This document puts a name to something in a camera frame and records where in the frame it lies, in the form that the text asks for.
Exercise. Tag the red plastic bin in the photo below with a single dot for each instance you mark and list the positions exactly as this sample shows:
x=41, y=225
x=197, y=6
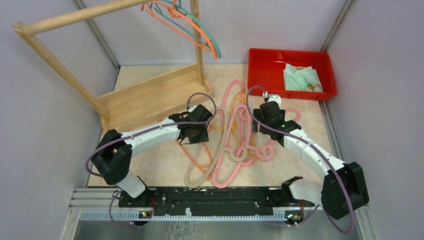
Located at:
x=266, y=69

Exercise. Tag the folded mint cloth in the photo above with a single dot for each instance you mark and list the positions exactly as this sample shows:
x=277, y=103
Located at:
x=301, y=79

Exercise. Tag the pink plastic hanger back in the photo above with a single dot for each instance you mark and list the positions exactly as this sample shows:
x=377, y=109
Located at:
x=228, y=89

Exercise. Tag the pink plastic hanger front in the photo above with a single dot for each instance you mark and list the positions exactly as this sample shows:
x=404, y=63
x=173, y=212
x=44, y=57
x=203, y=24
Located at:
x=238, y=154

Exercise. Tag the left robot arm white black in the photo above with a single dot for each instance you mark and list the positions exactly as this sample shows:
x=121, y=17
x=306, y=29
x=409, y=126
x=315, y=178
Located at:
x=113, y=155

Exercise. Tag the orange plastic hanger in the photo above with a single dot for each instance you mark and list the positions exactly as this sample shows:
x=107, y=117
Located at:
x=183, y=163
x=188, y=26

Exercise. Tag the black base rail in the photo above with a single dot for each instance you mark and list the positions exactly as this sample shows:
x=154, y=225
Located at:
x=244, y=201

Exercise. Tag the yellow thin hanger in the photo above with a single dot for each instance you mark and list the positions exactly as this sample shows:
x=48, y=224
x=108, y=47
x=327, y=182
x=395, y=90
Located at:
x=241, y=96

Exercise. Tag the wooden hanger rack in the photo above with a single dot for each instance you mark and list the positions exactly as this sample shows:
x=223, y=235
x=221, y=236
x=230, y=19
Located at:
x=149, y=100

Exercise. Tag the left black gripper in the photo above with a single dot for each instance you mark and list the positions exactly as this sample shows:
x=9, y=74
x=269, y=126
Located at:
x=203, y=137

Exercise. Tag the beige plastic hanger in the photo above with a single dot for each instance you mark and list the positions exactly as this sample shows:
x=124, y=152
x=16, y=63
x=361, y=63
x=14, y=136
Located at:
x=210, y=172

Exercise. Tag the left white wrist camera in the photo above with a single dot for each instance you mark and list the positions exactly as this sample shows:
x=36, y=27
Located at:
x=192, y=108

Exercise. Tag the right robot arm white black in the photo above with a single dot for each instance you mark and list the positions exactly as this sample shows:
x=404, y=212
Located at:
x=342, y=187

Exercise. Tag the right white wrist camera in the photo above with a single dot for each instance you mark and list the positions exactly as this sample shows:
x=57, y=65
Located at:
x=272, y=98

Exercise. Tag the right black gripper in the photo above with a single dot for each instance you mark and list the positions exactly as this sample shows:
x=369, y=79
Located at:
x=257, y=113

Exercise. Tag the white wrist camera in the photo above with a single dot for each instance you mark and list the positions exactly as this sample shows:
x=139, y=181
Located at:
x=192, y=108
x=272, y=98

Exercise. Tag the teal plastic hanger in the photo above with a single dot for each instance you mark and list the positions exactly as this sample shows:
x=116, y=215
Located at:
x=205, y=30

